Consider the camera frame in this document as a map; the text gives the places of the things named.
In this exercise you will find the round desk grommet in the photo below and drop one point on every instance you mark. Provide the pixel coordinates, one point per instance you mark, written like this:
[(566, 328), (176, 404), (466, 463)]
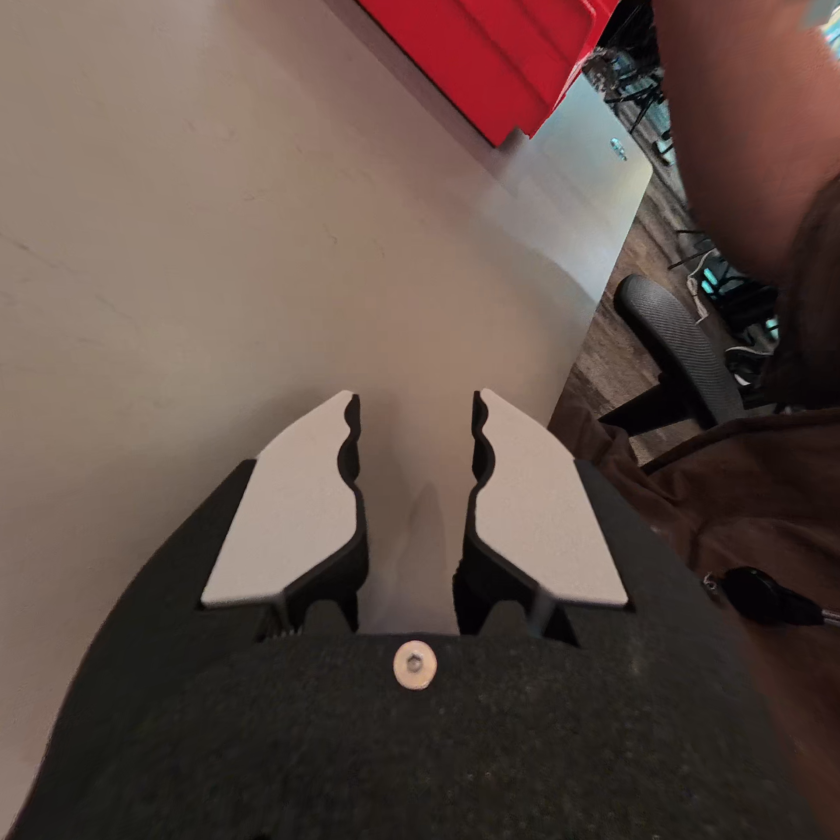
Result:
[(618, 147)]

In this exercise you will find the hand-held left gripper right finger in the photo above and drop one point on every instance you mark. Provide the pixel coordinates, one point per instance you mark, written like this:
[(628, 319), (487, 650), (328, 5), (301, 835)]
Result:
[(541, 519)]

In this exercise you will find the grey desk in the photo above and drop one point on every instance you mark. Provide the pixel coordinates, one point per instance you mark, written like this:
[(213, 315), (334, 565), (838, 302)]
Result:
[(171, 263)]

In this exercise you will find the person's brown clothing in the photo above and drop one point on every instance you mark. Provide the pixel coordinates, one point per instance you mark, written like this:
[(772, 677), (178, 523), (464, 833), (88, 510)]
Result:
[(761, 499)]

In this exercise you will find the person's right forearm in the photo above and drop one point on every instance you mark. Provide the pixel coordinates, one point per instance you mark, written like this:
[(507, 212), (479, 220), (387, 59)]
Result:
[(748, 118)]

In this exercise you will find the black office chair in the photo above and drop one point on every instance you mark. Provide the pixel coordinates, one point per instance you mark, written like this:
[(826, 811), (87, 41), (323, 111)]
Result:
[(683, 355)]

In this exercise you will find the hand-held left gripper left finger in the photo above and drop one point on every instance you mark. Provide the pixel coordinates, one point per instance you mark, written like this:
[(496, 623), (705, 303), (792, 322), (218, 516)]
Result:
[(289, 519)]

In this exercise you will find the red plastic bin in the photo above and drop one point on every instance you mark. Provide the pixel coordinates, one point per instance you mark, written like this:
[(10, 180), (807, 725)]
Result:
[(486, 53)]

